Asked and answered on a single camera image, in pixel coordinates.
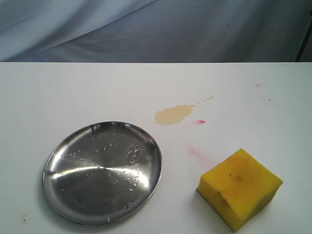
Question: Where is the yellow sponge block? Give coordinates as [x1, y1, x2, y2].
[197, 149, 283, 232]

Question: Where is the tan liquid spill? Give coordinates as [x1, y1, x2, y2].
[154, 96, 214, 126]

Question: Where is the round stainless steel plate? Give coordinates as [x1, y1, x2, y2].
[42, 121, 162, 225]

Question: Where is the grey fabric backdrop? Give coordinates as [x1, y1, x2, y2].
[0, 0, 312, 63]

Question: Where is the black stand pole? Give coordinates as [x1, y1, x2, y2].
[295, 21, 312, 62]

